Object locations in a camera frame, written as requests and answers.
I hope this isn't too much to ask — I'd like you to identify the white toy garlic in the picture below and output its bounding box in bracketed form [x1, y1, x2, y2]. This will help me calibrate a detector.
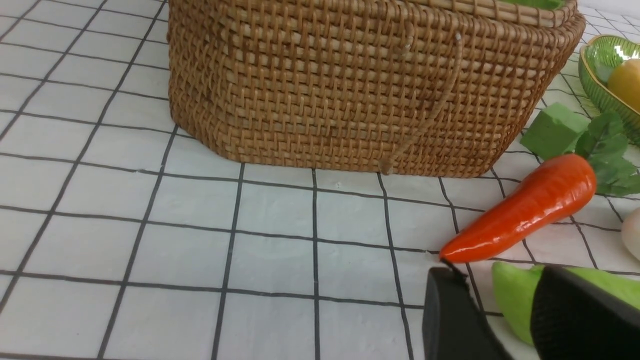
[621, 207, 640, 261]

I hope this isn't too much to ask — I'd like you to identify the orange yellow toy mango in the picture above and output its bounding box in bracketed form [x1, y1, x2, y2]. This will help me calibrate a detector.
[606, 58, 640, 112]

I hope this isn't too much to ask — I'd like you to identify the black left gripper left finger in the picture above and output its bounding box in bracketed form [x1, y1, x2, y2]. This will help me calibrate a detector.
[422, 267, 512, 360]

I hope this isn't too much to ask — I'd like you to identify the white checkered tablecloth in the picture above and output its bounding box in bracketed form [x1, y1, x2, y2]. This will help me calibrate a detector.
[0, 0, 640, 360]

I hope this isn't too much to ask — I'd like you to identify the woven wicker basket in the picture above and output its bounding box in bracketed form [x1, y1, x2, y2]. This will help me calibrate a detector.
[166, 0, 586, 178]

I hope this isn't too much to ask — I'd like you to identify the green foam cube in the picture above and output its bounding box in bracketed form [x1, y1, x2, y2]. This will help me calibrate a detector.
[519, 102, 590, 161]

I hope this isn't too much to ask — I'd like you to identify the orange toy carrot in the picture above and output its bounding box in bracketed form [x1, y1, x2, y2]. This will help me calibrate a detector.
[439, 111, 639, 264]

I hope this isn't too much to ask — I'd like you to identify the green basket lining cloth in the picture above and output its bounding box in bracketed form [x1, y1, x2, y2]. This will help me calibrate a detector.
[503, 0, 566, 11]

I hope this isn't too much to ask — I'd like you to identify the green glass leaf plate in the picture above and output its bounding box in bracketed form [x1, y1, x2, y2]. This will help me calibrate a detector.
[578, 35, 640, 147]

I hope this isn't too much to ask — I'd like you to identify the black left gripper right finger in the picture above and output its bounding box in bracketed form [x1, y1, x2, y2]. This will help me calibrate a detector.
[530, 266, 640, 360]

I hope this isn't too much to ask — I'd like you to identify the green toy pepper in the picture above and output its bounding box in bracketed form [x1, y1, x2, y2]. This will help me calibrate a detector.
[491, 260, 640, 346]

